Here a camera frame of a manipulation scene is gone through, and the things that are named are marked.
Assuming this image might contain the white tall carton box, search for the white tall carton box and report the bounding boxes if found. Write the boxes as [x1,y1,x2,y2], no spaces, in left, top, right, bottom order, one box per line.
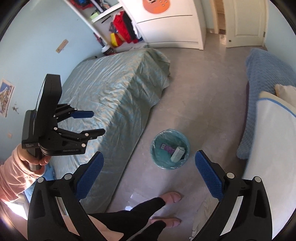
[171,147,186,163]

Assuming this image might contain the purple toothbrush package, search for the purple toothbrush package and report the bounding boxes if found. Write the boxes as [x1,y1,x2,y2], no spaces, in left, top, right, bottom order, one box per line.
[160,143,175,155]

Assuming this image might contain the person's pink sleeved left forearm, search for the person's pink sleeved left forearm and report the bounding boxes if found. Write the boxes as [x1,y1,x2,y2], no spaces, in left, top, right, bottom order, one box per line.
[1,147,46,202]

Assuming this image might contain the teal lined trash bin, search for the teal lined trash bin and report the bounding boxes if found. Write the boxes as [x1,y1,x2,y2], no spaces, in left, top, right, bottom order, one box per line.
[150,128,190,170]

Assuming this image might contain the person's left hand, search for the person's left hand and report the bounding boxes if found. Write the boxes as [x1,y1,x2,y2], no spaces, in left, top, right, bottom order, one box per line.
[17,145,51,171]

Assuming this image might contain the green satin covered bed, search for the green satin covered bed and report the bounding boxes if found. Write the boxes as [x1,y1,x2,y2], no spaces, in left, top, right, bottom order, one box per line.
[50,48,170,213]

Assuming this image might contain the person's left leg and slipper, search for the person's left leg and slipper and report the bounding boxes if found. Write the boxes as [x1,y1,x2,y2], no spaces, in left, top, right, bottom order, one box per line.
[90,192,182,236]

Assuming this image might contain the person's leg and slipper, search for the person's leg and slipper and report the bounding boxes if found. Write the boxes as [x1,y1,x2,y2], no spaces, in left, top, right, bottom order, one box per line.
[132,218,181,241]
[90,192,182,236]

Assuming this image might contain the white jar on floor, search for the white jar on floor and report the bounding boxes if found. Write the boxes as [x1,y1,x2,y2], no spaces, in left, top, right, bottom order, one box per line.
[101,45,115,56]

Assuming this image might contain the yellow bag in closet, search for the yellow bag in closet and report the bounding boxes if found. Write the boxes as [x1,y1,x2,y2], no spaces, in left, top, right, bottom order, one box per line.
[110,33,124,48]

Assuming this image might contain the person's right leg and slipper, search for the person's right leg and slipper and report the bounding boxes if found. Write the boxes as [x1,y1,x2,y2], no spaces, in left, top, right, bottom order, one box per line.
[132,218,181,241]

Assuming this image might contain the red hanging clothes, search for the red hanging clothes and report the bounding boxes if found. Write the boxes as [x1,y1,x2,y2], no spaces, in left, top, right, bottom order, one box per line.
[113,11,139,44]

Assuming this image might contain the beige pillow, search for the beige pillow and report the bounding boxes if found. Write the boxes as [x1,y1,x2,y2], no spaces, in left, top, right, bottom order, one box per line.
[274,84,296,107]

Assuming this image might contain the white wardrobe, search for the white wardrobe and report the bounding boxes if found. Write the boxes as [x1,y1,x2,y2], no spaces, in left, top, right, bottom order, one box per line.
[119,1,207,50]

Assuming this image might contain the blue knitted blanket bed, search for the blue knitted blanket bed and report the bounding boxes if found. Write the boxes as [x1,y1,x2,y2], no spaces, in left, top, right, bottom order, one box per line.
[236,48,295,160]

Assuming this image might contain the cream room door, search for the cream room door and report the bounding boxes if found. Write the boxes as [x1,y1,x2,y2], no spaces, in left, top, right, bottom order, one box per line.
[223,0,267,48]

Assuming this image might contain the map poster on wall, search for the map poster on wall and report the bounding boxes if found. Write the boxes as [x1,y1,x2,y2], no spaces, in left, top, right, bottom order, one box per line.
[0,79,15,118]

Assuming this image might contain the orange guitar wall sticker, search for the orange guitar wall sticker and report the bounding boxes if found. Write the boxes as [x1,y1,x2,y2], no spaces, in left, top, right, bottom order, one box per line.
[142,0,171,14]

